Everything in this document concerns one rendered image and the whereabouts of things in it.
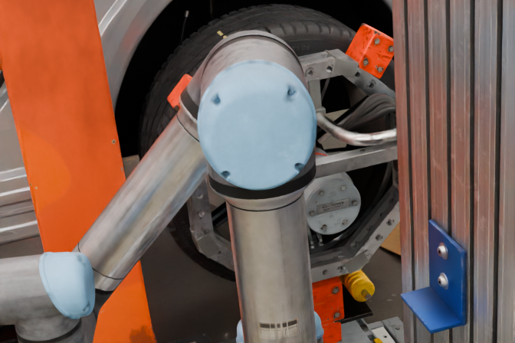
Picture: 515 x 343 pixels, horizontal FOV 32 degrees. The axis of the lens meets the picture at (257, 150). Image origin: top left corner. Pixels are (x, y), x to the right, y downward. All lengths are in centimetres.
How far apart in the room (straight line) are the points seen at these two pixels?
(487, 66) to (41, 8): 83
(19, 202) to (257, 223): 124
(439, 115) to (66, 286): 44
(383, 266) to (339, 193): 140
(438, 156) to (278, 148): 16
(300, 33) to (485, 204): 118
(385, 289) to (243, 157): 229
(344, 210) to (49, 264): 99
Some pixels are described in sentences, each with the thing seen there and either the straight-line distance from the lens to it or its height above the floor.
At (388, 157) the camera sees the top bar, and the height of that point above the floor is 96.
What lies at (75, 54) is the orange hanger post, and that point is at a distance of 147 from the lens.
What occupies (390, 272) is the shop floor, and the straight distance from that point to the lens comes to 324.
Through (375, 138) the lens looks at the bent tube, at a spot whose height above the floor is 101.
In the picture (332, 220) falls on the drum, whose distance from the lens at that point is 190.
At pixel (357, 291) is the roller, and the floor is 52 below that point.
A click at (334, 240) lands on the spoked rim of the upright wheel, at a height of 63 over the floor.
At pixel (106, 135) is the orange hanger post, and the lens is 152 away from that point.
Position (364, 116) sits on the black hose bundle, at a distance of 190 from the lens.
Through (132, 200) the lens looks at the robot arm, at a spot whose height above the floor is 127.
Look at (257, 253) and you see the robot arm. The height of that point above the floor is 126.
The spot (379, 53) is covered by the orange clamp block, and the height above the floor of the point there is 111.
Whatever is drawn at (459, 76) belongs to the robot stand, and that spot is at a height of 146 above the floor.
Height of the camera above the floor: 176
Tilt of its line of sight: 25 degrees down
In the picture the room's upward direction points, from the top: 6 degrees counter-clockwise
